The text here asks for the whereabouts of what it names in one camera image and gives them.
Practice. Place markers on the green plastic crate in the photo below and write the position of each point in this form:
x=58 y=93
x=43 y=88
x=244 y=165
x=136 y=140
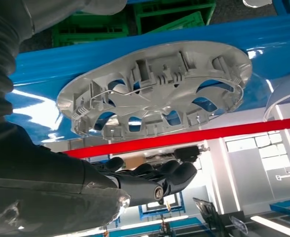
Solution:
x=90 y=36
x=179 y=21

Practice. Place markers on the blue metal shelf rack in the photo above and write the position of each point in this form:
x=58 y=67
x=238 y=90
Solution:
x=270 y=39

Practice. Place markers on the red barrier belt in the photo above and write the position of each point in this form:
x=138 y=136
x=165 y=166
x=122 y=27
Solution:
x=184 y=137

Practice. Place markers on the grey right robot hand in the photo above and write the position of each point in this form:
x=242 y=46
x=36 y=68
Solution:
x=49 y=196

